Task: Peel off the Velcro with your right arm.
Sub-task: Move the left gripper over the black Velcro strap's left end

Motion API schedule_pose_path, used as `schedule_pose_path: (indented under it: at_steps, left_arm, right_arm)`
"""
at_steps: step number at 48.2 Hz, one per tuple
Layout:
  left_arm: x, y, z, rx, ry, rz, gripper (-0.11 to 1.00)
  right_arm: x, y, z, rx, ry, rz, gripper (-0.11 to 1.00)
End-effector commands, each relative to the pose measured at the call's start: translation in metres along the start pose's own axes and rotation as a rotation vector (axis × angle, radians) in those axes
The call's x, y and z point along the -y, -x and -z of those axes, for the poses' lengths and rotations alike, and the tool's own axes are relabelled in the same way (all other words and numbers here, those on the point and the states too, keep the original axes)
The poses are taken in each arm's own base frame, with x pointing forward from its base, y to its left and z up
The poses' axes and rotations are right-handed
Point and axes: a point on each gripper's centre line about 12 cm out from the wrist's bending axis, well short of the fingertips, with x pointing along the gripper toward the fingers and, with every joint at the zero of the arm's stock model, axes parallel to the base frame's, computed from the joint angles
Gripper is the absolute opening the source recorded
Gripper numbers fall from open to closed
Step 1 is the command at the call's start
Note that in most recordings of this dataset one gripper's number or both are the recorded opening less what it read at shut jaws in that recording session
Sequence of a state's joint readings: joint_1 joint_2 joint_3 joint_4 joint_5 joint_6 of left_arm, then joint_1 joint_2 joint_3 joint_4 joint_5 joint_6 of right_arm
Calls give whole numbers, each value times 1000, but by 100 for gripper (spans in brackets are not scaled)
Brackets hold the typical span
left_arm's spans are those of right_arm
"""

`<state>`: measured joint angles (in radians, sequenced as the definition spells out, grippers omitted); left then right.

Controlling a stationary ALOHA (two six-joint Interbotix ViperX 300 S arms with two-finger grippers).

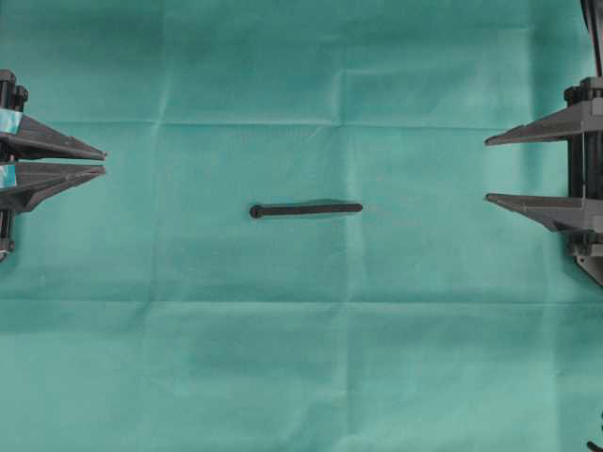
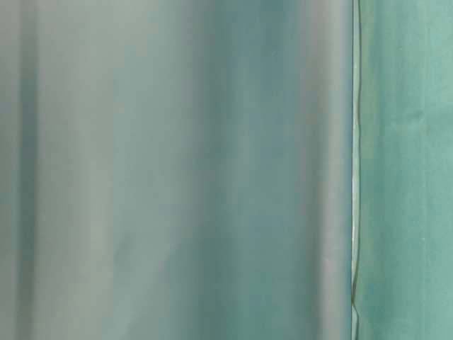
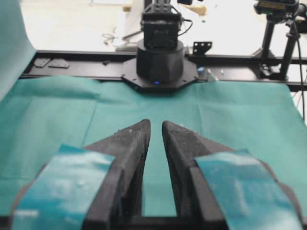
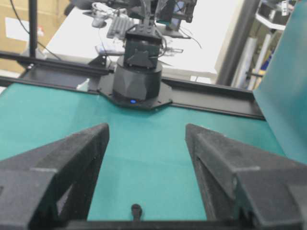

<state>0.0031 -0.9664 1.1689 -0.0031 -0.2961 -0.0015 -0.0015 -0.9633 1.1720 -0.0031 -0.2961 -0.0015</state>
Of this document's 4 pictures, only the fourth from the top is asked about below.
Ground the black vertical pole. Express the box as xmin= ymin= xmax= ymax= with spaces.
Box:
xmin=28 ymin=0 xmax=37 ymax=58

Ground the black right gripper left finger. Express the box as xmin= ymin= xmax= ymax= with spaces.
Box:
xmin=0 ymin=123 xmax=109 ymax=230

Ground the cardboard box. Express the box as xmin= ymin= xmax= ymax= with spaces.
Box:
xmin=0 ymin=0 xmax=68 ymax=72

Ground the green side panel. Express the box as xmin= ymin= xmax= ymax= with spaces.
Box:
xmin=253 ymin=0 xmax=307 ymax=163

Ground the black aluminium frame rail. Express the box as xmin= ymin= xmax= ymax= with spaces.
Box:
xmin=0 ymin=51 xmax=264 ymax=120

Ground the grey keyboard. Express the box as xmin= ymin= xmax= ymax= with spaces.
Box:
xmin=106 ymin=16 xmax=134 ymax=40

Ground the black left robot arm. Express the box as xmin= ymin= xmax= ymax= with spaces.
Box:
xmin=98 ymin=0 xmax=176 ymax=110

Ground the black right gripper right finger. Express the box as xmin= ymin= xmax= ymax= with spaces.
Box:
xmin=185 ymin=124 xmax=307 ymax=230

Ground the white background desk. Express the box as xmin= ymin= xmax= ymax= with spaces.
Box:
xmin=44 ymin=0 xmax=261 ymax=77

